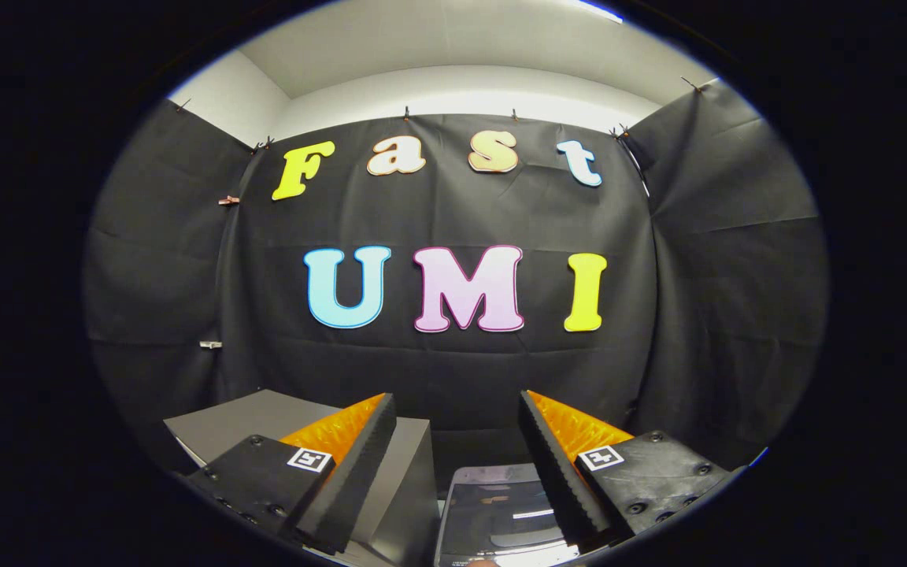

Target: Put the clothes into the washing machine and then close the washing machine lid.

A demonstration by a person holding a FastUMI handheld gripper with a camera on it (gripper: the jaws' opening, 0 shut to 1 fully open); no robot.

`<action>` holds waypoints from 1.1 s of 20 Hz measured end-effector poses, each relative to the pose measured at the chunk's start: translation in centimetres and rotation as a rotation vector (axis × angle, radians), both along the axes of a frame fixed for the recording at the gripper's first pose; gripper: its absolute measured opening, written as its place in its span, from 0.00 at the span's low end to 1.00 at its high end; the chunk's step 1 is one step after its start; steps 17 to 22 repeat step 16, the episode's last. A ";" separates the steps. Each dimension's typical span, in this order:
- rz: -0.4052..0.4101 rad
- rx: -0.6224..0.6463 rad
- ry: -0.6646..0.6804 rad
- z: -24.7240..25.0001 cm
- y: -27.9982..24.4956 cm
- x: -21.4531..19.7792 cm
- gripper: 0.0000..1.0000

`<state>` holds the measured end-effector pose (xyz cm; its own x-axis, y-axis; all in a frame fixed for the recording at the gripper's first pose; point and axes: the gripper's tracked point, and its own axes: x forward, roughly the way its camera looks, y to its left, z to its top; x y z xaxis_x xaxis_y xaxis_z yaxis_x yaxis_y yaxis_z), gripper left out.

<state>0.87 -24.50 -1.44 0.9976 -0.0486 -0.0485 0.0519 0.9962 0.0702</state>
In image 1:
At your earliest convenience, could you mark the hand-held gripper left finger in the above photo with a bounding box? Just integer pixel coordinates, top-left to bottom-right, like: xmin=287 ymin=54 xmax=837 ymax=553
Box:
xmin=186 ymin=392 xmax=398 ymax=554

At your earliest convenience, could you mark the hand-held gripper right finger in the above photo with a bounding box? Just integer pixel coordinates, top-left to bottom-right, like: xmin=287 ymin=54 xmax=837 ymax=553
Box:
xmin=518 ymin=390 xmax=746 ymax=552

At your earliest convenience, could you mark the grey washing machine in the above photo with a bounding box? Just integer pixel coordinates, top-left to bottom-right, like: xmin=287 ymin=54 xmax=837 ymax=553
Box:
xmin=431 ymin=461 xmax=584 ymax=567

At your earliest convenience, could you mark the grey side table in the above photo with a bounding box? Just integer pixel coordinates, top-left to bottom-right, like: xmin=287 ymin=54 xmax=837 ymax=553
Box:
xmin=164 ymin=388 xmax=440 ymax=567

